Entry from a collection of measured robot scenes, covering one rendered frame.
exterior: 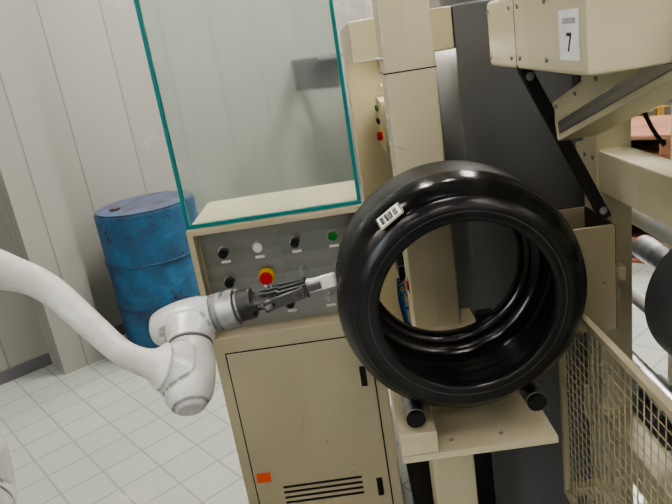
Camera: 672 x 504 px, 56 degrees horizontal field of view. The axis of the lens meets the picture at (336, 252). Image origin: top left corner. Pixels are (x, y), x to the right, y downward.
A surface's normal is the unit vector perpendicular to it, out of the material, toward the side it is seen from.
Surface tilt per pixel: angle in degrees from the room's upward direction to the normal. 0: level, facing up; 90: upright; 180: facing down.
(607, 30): 90
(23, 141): 90
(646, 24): 90
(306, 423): 90
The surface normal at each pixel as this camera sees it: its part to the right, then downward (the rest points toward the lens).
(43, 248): 0.66, 0.14
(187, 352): 0.43, -0.69
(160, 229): 0.47, 0.20
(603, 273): 0.02, 0.31
